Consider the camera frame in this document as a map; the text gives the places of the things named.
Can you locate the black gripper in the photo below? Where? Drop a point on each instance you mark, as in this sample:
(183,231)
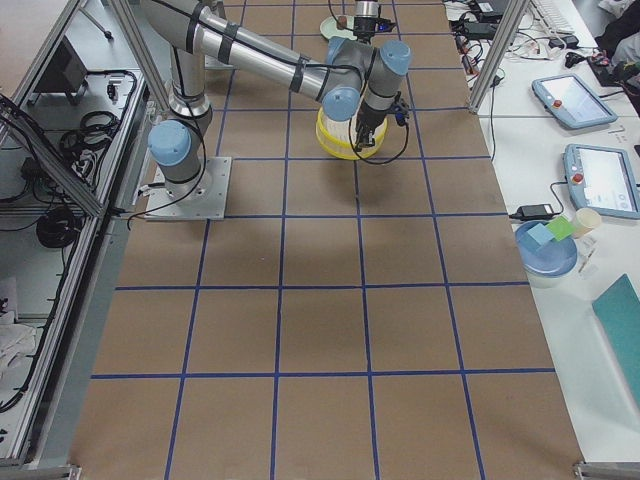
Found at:
(370,115)
(363,28)

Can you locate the yellow steamer layer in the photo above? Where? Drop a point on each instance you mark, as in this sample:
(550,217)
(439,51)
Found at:
(335,137)

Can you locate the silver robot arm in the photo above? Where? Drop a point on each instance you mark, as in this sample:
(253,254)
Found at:
(369,9)
(357,81)

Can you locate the light green plate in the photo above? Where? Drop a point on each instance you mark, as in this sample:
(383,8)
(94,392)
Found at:
(329,28)

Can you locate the black power adapter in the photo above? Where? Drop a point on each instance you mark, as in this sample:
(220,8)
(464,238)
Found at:
(533,212)

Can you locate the blue foam cube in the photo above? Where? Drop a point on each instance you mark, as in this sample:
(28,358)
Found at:
(537,237)

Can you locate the upper blue teach pendant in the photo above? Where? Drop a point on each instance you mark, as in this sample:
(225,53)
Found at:
(572,102)

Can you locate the blue teach pendant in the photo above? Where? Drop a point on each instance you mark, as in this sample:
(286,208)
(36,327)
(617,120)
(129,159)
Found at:
(601,178)
(572,102)

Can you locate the green foam cube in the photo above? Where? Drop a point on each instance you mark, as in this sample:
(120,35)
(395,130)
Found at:
(560,228)

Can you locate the blue plate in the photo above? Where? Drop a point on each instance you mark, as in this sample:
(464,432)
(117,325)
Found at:
(553,260)

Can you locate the beige paper cup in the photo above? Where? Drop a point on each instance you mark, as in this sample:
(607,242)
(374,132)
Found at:
(585,220)

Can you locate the lower blue teach pendant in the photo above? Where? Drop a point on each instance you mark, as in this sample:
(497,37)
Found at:
(601,178)

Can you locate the black monitor box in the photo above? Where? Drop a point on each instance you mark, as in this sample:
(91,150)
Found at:
(65,74)

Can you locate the teal notebook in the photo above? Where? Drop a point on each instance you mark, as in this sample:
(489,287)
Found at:
(617,309)

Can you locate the white crumpled cloth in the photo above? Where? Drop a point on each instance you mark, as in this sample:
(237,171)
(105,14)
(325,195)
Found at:
(17,340)

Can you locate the aluminium frame post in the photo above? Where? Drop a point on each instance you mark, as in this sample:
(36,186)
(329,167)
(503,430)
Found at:
(503,38)

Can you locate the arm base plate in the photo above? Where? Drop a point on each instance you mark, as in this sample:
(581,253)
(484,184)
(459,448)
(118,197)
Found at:
(197,200)
(212,63)

